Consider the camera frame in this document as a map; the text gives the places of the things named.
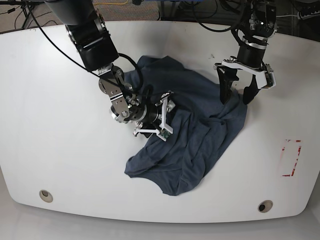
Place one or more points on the left table cable grommet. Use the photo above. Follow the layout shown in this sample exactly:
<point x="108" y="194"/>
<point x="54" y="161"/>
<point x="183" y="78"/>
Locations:
<point x="46" y="196"/>

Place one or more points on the table cable grommet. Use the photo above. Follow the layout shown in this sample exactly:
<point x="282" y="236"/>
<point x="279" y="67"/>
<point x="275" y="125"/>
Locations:
<point x="46" y="196"/>
<point x="265" y="206"/>

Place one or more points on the wrist camera board image-left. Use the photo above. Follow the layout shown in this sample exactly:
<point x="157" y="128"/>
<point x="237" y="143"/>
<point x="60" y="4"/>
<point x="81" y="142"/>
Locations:
<point x="164" y="134"/>

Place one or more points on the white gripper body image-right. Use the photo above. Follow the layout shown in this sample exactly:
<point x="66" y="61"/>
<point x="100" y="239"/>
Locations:
<point x="259" y="72"/>

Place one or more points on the wrist camera board image-right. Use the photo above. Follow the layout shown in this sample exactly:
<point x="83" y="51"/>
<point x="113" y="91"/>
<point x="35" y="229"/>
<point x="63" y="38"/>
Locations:
<point x="270" y="79"/>

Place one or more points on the black robot arm image-left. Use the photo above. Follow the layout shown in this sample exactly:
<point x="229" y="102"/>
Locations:
<point x="87" y="30"/>

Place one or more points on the right table cable grommet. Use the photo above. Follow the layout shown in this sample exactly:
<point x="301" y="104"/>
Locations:
<point x="265" y="206"/>

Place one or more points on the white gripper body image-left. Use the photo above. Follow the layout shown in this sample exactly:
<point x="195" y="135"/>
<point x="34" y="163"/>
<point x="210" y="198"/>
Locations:
<point x="151" y="118"/>

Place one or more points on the red tape rectangle marking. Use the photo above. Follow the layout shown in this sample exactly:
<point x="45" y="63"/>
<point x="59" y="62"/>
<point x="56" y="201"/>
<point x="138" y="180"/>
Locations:
<point x="289" y="157"/>

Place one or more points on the dark blue T-shirt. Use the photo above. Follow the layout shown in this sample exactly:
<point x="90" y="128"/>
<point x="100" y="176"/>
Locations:
<point x="203" y="127"/>

